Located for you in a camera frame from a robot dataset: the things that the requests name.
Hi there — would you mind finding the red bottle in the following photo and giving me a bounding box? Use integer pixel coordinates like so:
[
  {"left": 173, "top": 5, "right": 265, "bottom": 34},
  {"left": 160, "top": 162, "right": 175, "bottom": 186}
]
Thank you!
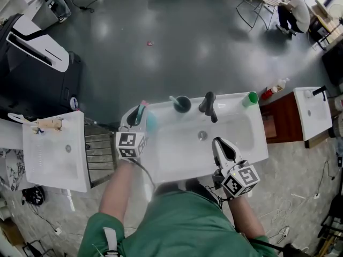
[{"left": 260, "top": 87, "right": 279, "bottom": 101}]

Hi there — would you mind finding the bamboo toothbrush holder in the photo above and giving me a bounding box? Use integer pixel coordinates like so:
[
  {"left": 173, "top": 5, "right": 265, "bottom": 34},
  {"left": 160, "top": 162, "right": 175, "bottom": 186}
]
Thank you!
[{"left": 35, "top": 117, "right": 67, "bottom": 131}]

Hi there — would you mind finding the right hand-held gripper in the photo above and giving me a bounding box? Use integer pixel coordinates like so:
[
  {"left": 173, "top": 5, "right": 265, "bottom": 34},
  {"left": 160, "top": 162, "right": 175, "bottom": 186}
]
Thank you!
[{"left": 212, "top": 137, "right": 261, "bottom": 199}]

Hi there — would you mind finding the black and white machine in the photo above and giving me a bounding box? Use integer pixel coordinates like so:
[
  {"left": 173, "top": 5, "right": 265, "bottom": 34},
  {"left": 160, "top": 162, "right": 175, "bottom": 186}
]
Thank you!
[{"left": 0, "top": 13, "right": 84, "bottom": 118}]

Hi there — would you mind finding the person's left forearm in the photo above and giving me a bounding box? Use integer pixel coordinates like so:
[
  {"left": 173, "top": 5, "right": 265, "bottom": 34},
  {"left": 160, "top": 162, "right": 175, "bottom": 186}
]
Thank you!
[{"left": 98, "top": 157, "right": 135, "bottom": 226}]

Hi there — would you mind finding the wooden slat rack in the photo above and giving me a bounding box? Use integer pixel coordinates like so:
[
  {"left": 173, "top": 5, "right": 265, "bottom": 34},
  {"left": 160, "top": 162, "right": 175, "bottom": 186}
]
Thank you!
[{"left": 84, "top": 117, "right": 116, "bottom": 189}]

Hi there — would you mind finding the small white sink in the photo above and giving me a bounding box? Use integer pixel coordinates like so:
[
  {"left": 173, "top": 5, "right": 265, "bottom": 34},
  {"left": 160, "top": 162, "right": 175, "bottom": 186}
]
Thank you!
[{"left": 293, "top": 86, "right": 333, "bottom": 142}]

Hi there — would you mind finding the person's right forearm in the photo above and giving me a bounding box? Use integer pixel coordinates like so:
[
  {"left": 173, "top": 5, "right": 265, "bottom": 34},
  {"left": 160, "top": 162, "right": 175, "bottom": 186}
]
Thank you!
[{"left": 227, "top": 193, "right": 266, "bottom": 238}]

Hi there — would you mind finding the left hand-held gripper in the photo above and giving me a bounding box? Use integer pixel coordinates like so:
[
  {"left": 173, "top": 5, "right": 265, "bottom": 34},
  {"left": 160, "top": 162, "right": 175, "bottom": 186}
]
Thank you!
[{"left": 115, "top": 104, "right": 149, "bottom": 162}]

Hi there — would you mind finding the teal cup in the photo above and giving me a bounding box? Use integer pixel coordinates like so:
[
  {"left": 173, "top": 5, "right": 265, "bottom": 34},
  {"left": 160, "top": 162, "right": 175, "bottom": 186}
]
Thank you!
[{"left": 173, "top": 95, "right": 192, "bottom": 114}]

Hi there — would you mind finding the marble counter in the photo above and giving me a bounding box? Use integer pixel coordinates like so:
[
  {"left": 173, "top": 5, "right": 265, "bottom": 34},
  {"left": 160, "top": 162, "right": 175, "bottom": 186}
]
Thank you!
[{"left": 0, "top": 147, "right": 27, "bottom": 193}]

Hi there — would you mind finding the black round floor device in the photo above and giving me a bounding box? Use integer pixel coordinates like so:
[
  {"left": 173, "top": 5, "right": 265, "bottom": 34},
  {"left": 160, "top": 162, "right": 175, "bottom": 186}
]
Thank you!
[{"left": 21, "top": 185, "right": 46, "bottom": 206}]

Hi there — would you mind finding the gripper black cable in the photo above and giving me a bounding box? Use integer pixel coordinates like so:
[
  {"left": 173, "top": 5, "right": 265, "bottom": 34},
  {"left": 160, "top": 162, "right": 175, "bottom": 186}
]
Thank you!
[
  {"left": 205, "top": 170, "right": 229, "bottom": 211},
  {"left": 130, "top": 157, "right": 156, "bottom": 190}
]

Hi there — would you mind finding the square white sink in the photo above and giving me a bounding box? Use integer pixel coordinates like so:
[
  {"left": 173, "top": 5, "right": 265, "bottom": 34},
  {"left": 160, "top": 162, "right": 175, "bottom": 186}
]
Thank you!
[{"left": 21, "top": 110, "right": 91, "bottom": 193}]

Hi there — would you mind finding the wire frame chair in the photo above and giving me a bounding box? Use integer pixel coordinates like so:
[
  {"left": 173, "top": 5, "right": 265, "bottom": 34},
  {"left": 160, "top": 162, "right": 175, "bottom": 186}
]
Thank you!
[{"left": 235, "top": 0, "right": 292, "bottom": 32}]

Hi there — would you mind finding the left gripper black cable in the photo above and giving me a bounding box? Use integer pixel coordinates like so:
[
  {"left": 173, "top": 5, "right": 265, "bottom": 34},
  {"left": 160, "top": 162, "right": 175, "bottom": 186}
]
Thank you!
[{"left": 130, "top": 157, "right": 156, "bottom": 190}]

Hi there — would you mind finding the brown wooden cabinet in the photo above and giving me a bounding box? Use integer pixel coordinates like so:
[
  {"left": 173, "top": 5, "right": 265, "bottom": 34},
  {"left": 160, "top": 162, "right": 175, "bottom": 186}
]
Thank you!
[{"left": 259, "top": 92, "right": 305, "bottom": 145}]

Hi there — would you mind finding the person's green shirt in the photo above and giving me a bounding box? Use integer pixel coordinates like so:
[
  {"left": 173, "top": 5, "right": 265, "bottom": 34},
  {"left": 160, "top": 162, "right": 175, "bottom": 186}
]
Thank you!
[{"left": 77, "top": 190, "right": 280, "bottom": 257}]

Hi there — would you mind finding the white desk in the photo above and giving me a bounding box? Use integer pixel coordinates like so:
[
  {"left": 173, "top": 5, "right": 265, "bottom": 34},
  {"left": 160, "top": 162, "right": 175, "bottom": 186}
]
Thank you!
[{"left": 26, "top": 0, "right": 60, "bottom": 31}]

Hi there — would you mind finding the slim black faucet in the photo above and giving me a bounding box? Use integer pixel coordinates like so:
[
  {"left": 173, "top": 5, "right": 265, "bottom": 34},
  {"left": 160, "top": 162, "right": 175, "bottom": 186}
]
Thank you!
[{"left": 312, "top": 85, "right": 328, "bottom": 102}]

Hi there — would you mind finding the thick black faucet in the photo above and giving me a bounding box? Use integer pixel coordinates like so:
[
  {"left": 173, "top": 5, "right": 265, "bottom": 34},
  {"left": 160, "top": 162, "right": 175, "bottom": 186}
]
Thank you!
[{"left": 198, "top": 90, "right": 219, "bottom": 124}]

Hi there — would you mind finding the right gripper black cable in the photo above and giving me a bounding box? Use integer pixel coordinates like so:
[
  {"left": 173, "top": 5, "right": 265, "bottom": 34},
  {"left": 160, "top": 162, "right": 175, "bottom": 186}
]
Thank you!
[{"left": 205, "top": 170, "right": 229, "bottom": 211}]

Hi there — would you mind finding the white shoulder strap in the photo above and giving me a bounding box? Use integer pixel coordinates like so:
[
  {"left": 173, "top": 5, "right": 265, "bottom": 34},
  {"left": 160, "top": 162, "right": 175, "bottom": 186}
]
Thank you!
[{"left": 102, "top": 226, "right": 119, "bottom": 257}]

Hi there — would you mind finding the wide white sink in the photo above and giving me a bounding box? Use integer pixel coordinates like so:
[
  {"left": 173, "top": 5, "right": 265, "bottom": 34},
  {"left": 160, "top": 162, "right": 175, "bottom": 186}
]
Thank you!
[{"left": 141, "top": 90, "right": 269, "bottom": 185}]

